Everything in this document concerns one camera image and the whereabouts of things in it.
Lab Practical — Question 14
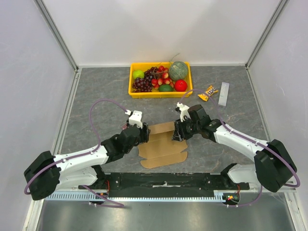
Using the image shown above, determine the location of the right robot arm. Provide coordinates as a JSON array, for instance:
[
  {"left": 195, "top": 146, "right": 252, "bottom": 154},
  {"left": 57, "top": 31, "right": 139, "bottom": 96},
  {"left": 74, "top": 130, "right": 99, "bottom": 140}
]
[{"left": 172, "top": 103, "right": 298, "bottom": 193}]

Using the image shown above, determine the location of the aluminium front rail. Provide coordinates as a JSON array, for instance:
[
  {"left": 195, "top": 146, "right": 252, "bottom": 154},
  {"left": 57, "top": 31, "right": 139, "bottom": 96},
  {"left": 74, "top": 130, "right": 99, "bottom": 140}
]
[{"left": 35, "top": 172, "right": 296, "bottom": 193}]

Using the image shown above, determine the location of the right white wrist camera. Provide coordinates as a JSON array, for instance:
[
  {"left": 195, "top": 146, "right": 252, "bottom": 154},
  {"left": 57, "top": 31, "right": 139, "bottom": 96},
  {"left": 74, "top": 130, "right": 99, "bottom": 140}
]
[{"left": 175, "top": 102, "right": 191, "bottom": 122}]

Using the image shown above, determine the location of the brown cardboard box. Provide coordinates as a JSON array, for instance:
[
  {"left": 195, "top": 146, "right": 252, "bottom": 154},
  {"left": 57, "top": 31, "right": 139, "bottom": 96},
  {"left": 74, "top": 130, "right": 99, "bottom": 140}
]
[{"left": 138, "top": 122, "right": 188, "bottom": 169}]

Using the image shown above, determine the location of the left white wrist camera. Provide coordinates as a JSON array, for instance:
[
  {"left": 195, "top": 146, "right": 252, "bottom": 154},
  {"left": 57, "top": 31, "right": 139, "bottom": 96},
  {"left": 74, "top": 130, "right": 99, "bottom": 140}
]
[{"left": 125, "top": 110, "right": 143, "bottom": 128}]

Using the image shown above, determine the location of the yellow candy packet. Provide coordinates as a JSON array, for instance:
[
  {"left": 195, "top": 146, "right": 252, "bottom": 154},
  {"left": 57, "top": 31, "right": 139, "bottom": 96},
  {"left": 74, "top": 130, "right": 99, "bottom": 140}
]
[{"left": 198, "top": 85, "right": 218, "bottom": 102}]

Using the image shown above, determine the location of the purple grape bunch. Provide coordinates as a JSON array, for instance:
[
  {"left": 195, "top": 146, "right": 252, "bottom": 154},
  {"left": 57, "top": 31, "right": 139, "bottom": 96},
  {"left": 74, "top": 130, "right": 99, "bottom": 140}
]
[{"left": 131, "top": 67, "right": 155, "bottom": 93}]

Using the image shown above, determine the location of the green apple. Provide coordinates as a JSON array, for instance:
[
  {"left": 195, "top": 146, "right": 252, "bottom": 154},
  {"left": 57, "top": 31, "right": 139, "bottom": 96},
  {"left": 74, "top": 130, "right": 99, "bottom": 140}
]
[{"left": 132, "top": 69, "right": 144, "bottom": 79}]

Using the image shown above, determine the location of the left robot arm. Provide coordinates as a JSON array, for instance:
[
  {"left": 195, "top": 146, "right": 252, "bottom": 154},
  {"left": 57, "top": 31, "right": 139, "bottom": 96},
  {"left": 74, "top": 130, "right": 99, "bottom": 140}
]
[{"left": 24, "top": 122, "right": 150, "bottom": 201}]

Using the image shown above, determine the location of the green avocado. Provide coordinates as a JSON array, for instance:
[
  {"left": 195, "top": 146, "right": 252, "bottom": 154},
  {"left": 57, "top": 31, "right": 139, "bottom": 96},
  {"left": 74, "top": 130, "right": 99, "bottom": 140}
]
[{"left": 158, "top": 84, "right": 174, "bottom": 92}]

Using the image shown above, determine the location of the red tomato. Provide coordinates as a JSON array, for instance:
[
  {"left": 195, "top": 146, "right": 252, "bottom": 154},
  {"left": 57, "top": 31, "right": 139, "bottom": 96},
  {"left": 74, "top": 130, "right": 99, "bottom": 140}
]
[{"left": 174, "top": 79, "right": 188, "bottom": 92}]

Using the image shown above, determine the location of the slotted cable duct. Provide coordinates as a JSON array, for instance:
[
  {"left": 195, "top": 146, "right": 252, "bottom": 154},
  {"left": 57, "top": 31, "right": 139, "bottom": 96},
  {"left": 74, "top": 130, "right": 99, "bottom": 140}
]
[{"left": 45, "top": 191, "right": 226, "bottom": 203}]

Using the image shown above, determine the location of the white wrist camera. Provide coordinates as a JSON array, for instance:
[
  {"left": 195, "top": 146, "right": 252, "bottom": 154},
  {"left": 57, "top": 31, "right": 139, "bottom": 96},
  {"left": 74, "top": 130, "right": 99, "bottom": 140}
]
[
  {"left": 125, "top": 110, "right": 143, "bottom": 128},
  {"left": 175, "top": 102, "right": 191, "bottom": 122}
]

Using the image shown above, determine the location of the yellow plastic tray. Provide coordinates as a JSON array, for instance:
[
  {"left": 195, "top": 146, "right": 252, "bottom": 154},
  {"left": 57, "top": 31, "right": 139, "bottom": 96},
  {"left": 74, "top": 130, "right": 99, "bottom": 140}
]
[{"left": 128, "top": 62, "right": 185, "bottom": 99}]

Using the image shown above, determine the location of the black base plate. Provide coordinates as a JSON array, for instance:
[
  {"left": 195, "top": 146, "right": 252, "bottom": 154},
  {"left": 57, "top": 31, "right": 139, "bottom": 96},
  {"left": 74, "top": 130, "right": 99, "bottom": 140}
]
[{"left": 89, "top": 173, "right": 250, "bottom": 191}]

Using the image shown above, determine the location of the green netted melon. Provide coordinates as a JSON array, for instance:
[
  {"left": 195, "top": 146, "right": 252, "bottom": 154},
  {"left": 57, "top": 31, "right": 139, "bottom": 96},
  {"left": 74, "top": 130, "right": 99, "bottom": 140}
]
[{"left": 169, "top": 61, "right": 189, "bottom": 81}]

